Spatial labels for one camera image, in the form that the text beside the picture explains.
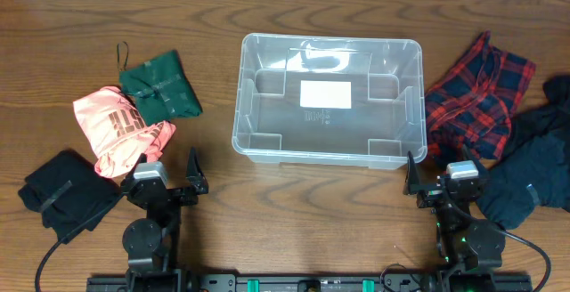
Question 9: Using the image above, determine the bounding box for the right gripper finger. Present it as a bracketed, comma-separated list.
[403, 151, 422, 195]
[461, 145, 487, 172]

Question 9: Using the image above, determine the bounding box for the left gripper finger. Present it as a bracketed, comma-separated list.
[185, 147, 208, 194]
[133, 153, 147, 169]

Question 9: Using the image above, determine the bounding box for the red plaid flannel garment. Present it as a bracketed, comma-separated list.
[425, 30, 536, 167]

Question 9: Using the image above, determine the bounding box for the pink printed garment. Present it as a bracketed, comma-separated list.
[73, 86, 176, 178]

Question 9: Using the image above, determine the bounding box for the dark navy taped garment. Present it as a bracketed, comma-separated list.
[476, 128, 569, 230]

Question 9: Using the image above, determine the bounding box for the dark green garment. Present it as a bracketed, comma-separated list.
[117, 42, 203, 126]

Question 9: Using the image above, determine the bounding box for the black garment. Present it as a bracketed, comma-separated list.
[18, 150, 119, 244]
[504, 74, 569, 155]

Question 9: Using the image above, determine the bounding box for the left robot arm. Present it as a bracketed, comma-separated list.
[120, 149, 208, 292]

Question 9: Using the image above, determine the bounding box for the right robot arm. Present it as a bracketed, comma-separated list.
[403, 148, 505, 291]

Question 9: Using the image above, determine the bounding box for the clear plastic storage container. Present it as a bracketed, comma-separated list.
[232, 33, 428, 170]

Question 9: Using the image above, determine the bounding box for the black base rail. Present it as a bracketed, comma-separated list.
[85, 269, 533, 292]

